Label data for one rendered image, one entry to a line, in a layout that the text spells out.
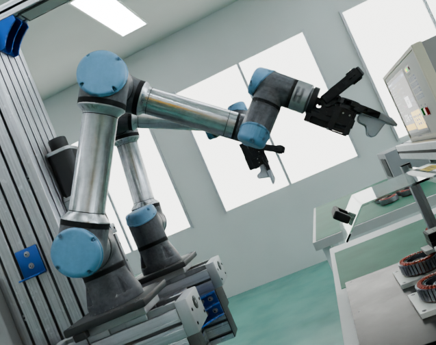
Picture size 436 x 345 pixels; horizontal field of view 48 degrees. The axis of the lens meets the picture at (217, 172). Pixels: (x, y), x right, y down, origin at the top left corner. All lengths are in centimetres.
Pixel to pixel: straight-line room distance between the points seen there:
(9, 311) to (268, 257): 468
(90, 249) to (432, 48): 85
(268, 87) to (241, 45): 493
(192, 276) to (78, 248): 67
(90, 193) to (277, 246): 496
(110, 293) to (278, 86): 66
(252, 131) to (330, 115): 19
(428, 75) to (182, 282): 107
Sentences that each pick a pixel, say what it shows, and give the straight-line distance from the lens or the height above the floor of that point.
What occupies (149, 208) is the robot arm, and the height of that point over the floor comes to 125.
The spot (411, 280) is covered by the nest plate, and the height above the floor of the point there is 78.
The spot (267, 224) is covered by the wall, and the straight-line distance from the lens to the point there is 599.
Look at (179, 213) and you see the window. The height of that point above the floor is 121.
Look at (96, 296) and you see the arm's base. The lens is 131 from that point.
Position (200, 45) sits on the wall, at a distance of 623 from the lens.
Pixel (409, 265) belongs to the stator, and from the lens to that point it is 144.
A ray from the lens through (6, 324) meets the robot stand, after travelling 162.
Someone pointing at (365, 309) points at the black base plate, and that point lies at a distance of 137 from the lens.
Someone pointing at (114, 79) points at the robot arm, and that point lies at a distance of 117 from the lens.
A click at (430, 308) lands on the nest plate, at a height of 78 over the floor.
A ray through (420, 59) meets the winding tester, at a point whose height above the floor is 128.
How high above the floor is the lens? 119
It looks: 3 degrees up
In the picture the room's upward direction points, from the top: 23 degrees counter-clockwise
